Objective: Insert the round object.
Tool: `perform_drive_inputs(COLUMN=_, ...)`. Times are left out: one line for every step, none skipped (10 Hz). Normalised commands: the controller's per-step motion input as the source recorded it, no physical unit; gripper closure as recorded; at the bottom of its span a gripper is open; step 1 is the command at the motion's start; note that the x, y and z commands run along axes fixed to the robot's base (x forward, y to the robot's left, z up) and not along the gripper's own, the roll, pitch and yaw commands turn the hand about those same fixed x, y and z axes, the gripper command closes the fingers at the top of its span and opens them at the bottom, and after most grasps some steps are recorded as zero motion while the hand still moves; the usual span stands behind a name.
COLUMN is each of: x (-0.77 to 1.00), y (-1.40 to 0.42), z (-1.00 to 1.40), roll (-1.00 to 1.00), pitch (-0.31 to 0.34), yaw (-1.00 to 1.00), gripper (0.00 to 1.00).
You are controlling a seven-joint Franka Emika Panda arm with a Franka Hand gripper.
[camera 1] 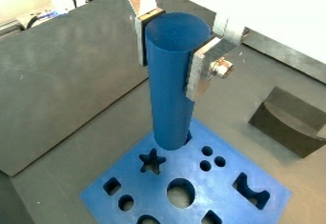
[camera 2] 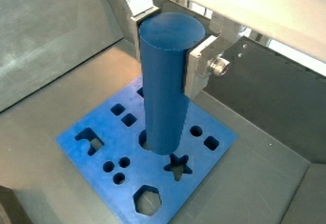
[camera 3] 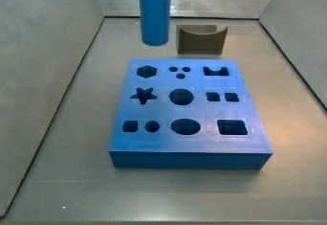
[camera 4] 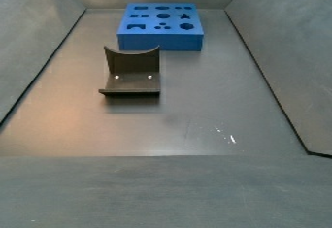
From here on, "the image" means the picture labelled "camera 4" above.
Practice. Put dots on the black curved holder stand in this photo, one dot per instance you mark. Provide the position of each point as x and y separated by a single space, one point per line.
132 72

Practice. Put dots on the blue shape sorter box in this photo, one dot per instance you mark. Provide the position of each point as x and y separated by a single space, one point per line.
164 25

